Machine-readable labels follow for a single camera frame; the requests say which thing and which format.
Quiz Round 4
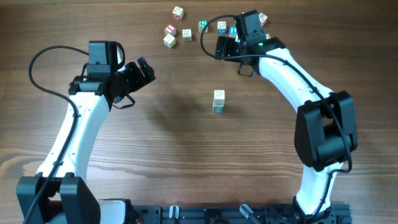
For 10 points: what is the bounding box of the wooden block picture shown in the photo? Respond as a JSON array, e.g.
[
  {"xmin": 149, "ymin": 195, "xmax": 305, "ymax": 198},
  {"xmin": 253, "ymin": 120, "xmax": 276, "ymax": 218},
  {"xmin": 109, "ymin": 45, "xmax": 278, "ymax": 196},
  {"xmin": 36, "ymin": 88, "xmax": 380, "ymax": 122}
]
[
  {"xmin": 182, "ymin": 29, "xmax": 192, "ymax": 42},
  {"xmin": 213, "ymin": 90, "xmax": 225, "ymax": 106}
]

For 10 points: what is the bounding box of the wooden block blue side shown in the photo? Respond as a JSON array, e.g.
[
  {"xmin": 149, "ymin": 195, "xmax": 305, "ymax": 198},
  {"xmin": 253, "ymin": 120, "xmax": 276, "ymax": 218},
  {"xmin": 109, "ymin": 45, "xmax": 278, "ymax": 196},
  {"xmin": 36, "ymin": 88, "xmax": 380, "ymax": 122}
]
[{"xmin": 213, "ymin": 106, "xmax": 224, "ymax": 113}]

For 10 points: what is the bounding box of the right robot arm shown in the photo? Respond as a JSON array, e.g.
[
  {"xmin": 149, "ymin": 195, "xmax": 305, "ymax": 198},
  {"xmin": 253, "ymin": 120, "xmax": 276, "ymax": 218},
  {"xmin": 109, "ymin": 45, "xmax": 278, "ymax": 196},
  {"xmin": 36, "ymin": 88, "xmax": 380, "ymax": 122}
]
[{"xmin": 212, "ymin": 11, "xmax": 358, "ymax": 223}]

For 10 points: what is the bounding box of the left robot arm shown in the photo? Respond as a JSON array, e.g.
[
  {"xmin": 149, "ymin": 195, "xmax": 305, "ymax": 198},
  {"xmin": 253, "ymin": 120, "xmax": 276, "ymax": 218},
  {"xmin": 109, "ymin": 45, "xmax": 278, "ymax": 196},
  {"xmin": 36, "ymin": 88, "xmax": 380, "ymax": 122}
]
[{"xmin": 16, "ymin": 40, "xmax": 155, "ymax": 223}]

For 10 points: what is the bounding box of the blue L letter block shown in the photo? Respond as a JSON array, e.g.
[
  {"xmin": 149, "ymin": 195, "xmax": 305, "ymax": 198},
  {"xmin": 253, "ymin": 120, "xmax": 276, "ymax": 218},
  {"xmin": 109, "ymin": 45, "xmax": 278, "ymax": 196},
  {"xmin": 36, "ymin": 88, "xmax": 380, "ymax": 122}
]
[{"xmin": 229, "ymin": 26, "xmax": 237, "ymax": 38}]

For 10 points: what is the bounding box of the wooden block far right top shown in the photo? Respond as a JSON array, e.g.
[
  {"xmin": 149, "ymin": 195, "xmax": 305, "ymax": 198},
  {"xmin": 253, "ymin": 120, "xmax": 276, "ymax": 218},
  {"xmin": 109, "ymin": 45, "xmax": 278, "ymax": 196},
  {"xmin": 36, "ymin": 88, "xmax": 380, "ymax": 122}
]
[{"xmin": 259, "ymin": 12, "xmax": 268, "ymax": 27}]

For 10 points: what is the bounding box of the wooden block blue front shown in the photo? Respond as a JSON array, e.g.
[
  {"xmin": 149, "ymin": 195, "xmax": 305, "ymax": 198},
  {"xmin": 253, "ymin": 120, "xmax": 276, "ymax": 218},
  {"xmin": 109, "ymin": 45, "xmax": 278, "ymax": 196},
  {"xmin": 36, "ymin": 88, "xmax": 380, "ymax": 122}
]
[{"xmin": 217, "ymin": 21, "xmax": 227, "ymax": 34}]

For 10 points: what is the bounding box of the green N letter block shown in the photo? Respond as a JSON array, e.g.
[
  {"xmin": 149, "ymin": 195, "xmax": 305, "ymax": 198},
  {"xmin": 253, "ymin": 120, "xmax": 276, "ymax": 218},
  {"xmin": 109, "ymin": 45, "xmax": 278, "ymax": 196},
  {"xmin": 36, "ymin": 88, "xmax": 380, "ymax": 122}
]
[{"xmin": 198, "ymin": 20, "xmax": 208, "ymax": 33}]

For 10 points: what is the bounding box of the wooden block picture top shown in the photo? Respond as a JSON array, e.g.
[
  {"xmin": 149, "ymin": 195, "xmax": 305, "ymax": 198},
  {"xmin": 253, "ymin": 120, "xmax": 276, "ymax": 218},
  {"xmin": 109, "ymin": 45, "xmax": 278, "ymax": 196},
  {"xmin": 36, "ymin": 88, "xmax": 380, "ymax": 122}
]
[{"xmin": 182, "ymin": 29, "xmax": 192, "ymax": 42}]

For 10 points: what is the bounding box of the plain wooden block yellow side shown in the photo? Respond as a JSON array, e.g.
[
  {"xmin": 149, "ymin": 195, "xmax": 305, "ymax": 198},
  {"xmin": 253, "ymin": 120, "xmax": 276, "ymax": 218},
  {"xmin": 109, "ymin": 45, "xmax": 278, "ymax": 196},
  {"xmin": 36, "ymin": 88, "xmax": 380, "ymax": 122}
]
[{"xmin": 163, "ymin": 34, "xmax": 176, "ymax": 49}]

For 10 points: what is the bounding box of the red L letter block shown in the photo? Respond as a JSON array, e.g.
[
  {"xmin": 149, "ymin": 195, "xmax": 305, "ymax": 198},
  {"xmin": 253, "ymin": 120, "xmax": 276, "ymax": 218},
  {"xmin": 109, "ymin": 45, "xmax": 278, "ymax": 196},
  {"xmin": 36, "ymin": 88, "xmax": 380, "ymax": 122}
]
[{"xmin": 164, "ymin": 24, "xmax": 177, "ymax": 36}]

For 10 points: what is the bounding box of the wooden block top left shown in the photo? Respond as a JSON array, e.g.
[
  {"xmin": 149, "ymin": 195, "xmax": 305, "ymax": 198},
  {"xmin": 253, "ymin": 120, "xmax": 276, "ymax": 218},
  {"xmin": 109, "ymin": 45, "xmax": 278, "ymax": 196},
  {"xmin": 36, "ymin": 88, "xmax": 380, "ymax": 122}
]
[{"xmin": 172, "ymin": 6, "xmax": 184, "ymax": 21}]

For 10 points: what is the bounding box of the right black cable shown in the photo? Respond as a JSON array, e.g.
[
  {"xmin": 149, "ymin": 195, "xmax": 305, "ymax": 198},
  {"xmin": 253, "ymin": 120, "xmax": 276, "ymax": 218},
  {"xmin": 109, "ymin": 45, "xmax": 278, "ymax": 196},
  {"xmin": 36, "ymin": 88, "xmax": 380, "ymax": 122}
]
[{"xmin": 200, "ymin": 14, "xmax": 353, "ymax": 218}]

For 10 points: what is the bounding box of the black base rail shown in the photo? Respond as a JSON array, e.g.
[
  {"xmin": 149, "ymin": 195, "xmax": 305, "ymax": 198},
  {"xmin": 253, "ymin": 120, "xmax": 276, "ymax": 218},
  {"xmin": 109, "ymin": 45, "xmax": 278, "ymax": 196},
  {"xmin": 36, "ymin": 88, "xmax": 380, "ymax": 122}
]
[{"xmin": 124, "ymin": 203, "xmax": 353, "ymax": 224}]

